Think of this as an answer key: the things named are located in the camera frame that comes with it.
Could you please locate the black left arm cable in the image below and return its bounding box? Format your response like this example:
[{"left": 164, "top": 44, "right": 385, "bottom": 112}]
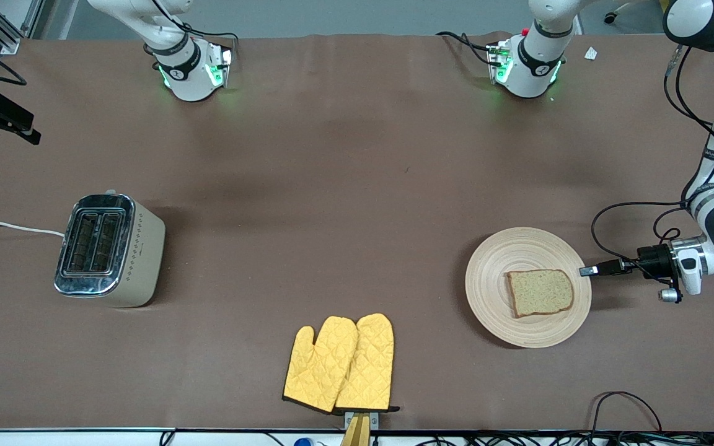
[{"left": 591, "top": 42, "right": 714, "bottom": 281}]

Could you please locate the brown toast slice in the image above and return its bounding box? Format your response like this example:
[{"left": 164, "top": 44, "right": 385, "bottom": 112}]
[{"left": 504, "top": 268, "right": 575, "bottom": 319}]

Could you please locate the beige chrome toaster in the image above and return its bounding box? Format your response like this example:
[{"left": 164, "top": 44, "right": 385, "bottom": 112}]
[{"left": 54, "top": 192, "right": 166, "bottom": 308}]

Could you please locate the round wooden plate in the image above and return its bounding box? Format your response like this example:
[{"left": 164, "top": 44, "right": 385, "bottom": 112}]
[{"left": 464, "top": 227, "right": 593, "bottom": 349}]

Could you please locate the black base cable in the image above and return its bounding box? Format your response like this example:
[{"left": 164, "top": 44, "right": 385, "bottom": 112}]
[
  {"left": 180, "top": 17, "right": 240, "bottom": 49},
  {"left": 436, "top": 30, "right": 495, "bottom": 66}
]

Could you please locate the brown table cloth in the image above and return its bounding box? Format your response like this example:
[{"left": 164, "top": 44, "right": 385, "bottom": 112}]
[{"left": 0, "top": 31, "right": 714, "bottom": 432}]

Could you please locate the black cable bundle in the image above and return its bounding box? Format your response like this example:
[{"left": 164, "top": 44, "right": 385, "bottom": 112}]
[{"left": 372, "top": 431, "right": 714, "bottom": 446}]

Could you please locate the black left base cable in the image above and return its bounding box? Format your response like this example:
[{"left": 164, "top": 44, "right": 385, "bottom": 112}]
[{"left": 436, "top": 30, "right": 495, "bottom": 66}]

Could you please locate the black looped cable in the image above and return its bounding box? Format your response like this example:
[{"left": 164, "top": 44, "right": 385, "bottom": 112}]
[{"left": 591, "top": 391, "right": 663, "bottom": 434}]

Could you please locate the grey metal bracket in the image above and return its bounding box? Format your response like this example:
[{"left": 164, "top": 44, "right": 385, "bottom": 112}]
[{"left": 344, "top": 410, "right": 380, "bottom": 431}]

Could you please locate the yellow quilted oven mitt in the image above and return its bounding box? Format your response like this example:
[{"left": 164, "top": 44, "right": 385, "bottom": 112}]
[
  {"left": 334, "top": 313, "right": 400, "bottom": 414},
  {"left": 282, "top": 316, "right": 359, "bottom": 414}
]

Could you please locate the aluminium frame profile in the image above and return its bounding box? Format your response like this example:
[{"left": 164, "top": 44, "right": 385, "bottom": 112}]
[{"left": 0, "top": 0, "right": 46, "bottom": 55}]

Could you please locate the white toaster power cable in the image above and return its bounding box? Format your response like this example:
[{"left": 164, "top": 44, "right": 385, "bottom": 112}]
[{"left": 0, "top": 221, "right": 66, "bottom": 238}]

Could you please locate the black right base cable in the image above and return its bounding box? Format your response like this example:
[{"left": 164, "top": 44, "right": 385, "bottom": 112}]
[{"left": 180, "top": 17, "right": 240, "bottom": 49}]

